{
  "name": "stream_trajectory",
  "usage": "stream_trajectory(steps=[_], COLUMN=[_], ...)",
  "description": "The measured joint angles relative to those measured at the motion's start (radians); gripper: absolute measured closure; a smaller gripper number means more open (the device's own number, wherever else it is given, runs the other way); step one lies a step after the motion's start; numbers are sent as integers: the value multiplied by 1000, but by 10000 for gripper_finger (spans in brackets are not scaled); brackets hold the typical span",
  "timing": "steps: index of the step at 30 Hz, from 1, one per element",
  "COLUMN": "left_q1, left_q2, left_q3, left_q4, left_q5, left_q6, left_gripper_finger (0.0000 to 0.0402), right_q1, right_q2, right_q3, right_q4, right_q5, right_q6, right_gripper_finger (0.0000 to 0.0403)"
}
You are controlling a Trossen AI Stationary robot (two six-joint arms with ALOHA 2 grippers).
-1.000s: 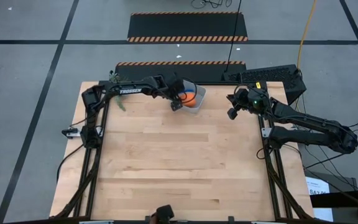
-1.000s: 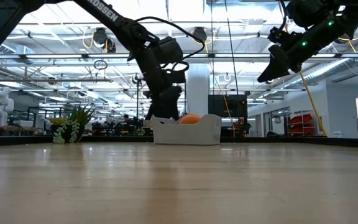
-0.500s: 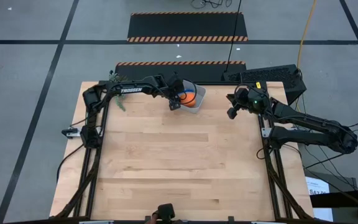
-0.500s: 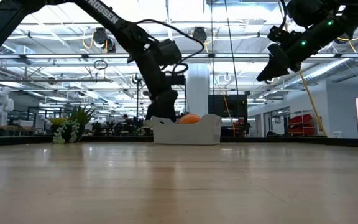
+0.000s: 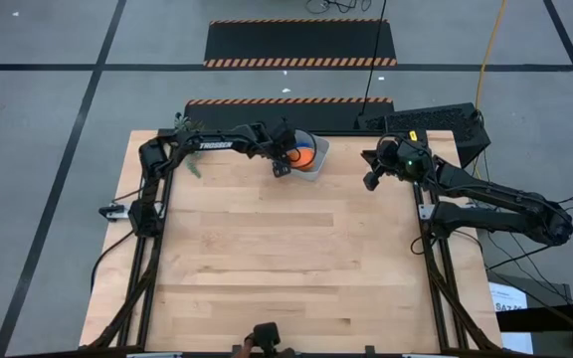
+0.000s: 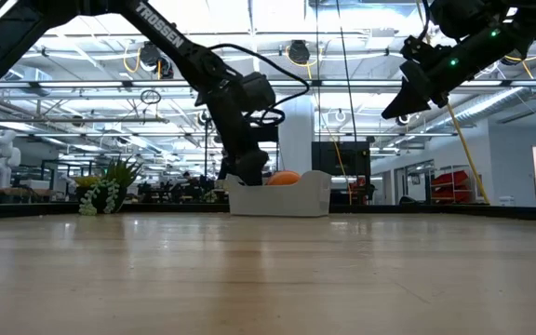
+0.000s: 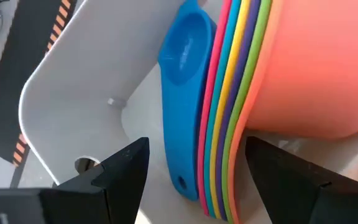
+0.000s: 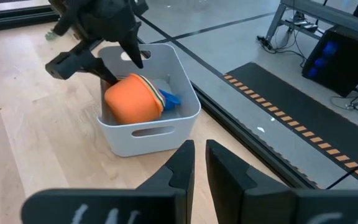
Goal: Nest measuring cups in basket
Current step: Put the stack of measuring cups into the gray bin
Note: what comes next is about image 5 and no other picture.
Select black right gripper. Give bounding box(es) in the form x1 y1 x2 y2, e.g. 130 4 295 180
360 135 436 193

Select large orange measuring cup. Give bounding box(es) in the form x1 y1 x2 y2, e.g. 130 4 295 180
287 147 317 173

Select grey plastic basket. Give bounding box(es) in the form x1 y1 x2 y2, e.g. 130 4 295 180
286 129 331 182

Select black hazard-striped floor mat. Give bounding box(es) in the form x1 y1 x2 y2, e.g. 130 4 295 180
203 18 398 69
184 97 396 133

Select potted succulent plant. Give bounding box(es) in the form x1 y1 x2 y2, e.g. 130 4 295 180
173 112 206 179

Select white paper sign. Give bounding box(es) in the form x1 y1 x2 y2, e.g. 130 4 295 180
488 281 535 355

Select black side table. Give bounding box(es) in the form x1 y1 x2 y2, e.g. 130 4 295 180
484 270 573 358

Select black right camera cable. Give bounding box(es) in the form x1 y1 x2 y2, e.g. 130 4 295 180
376 131 420 150

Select black hanging cable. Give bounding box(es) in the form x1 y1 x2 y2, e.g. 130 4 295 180
360 0 388 116

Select coiled black floor cable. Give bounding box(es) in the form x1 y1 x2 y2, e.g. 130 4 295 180
304 0 373 15

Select yellow hanging cable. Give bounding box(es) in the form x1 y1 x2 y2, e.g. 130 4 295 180
475 0 509 113

